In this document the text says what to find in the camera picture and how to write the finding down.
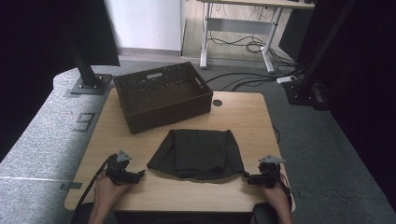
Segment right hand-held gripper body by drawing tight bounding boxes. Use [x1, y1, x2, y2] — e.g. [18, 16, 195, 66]
[252, 154, 287, 189]

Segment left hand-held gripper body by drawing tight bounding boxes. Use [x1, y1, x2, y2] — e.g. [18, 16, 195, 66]
[105, 149, 140, 187]

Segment black cloth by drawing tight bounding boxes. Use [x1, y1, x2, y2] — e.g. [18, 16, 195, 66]
[146, 128, 246, 181]

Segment brown woven basket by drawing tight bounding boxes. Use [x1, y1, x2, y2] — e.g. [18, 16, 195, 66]
[112, 61, 215, 135]

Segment person's left hand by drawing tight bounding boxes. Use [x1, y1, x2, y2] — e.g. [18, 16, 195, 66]
[92, 171, 132, 216]

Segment person's right hand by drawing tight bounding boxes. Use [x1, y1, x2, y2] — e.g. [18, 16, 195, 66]
[260, 182, 292, 217]

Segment grey tape strip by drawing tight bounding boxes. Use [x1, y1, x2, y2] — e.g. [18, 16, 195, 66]
[59, 181, 84, 192]

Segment person's dark clothing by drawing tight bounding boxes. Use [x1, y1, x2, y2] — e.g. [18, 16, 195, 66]
[70, 202, 279, 224]

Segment white power strip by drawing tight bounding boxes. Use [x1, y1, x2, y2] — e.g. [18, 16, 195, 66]
[276, 75, 298, 85]

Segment black metal stand square base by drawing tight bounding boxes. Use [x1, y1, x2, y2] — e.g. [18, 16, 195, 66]
[65, 29, 113, 96]

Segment black curtain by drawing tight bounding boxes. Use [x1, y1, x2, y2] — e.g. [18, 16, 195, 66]
[297, 0, 396, 213]
[0, 0, 121, 163]

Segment black computer case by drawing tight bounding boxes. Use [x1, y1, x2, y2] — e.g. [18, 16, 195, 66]
[277, 8, 314, 61]

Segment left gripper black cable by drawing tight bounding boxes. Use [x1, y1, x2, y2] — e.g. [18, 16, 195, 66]
[74, 154, 116, 213]

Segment thin black cable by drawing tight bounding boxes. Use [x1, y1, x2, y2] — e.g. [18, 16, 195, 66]
[272, 125, 282, 145]

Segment short black floor cable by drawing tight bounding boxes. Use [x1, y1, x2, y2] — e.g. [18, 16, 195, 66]
[231, 77, 278, 93]

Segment long black floor cable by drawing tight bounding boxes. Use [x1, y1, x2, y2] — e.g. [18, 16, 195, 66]
[205, 72, 283, 85]

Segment coiled black cables under desk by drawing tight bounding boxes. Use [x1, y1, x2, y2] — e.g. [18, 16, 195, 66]
[207, 29, 298, 68]

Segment white frame desk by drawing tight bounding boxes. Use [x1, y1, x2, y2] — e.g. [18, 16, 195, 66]
[197, 0, 316, 75]

